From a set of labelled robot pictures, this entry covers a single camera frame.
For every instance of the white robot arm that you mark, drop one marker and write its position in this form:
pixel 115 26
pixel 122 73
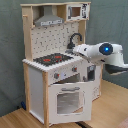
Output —
pixel 109 54

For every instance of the left red oven knob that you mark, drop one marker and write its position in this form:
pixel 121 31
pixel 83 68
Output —
pixel 56 75

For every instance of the grey range hood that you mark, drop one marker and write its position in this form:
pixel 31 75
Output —
pixel 48 18

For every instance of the grey toy sink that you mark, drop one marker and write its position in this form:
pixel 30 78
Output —
pixel 70 51

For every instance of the white cupboard door with dispenser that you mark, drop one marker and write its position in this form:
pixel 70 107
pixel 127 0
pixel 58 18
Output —
pixel 91 73

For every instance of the wooden toy kitchen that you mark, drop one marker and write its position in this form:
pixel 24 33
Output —
pixel 46 40

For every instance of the white oven door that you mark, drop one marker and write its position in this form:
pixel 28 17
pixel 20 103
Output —
pixel 70 102

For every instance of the black toy stove top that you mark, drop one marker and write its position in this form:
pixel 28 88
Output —
pixel 52 59

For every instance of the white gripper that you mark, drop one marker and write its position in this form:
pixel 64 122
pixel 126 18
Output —
pixel 81 50

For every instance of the toy microwave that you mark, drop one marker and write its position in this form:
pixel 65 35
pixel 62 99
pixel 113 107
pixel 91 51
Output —
pixel 78 11

